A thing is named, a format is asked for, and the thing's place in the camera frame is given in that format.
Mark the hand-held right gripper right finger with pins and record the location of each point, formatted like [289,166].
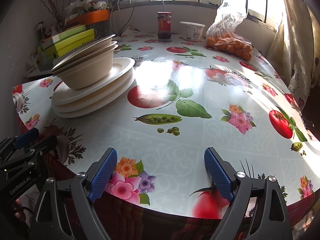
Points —
[218,175]

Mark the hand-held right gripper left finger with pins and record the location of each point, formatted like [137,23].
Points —
[103,175]

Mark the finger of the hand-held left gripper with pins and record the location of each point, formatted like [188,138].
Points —
[42,146]
[26,137]

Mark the white foam plate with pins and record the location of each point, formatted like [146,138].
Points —
[121,68]
[65,107]
[72,115]

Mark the beige paper bowl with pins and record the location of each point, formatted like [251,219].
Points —
[113,44]
[87,75]
[110,39]

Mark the vegetable print vinyl tablecloth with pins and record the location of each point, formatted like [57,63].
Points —
[200,140]

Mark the red plaid cloth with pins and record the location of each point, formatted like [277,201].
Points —
[155,220]

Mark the grey striped box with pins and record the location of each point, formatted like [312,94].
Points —
[50,61]

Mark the lime green box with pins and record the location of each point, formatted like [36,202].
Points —
[72,48]
[82,37]

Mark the black binder clip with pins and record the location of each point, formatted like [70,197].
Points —
[309,125]

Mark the pale green flat box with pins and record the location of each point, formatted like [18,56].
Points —
[67,33]

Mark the clear bag of oranges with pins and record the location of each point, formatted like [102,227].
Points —
[230,42]

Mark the red dried branches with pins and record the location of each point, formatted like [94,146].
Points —
[53,5]

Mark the orange plastic tray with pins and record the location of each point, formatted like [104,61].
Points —
[92,16]

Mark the white plastic bag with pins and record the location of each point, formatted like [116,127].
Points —
[81,2]

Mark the white plastic tub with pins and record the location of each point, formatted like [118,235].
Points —
[192,31]

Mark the patterned cream curtain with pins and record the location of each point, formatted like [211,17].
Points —
[295,42]

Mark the dark sauce jar red label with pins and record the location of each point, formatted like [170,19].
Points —
[164,26]

